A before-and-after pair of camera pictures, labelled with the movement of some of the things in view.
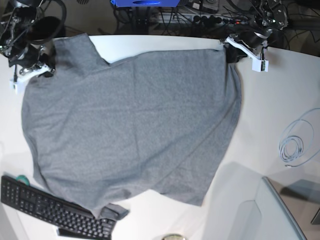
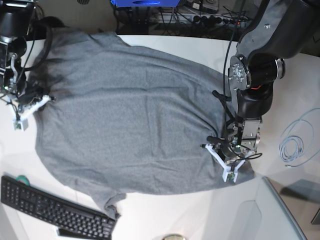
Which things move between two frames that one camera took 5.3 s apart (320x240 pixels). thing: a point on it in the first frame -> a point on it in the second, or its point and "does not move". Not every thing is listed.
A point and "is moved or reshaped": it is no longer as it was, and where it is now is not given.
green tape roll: (23, 179) does not move
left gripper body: (35, 55) -> (26, 92)
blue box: (129, 3) does not move
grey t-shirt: (100, 133) is moved or reshaped
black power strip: (208, 19) does not move
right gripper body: (254, 40) -> (229, 148)
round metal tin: (174, 237) does not move
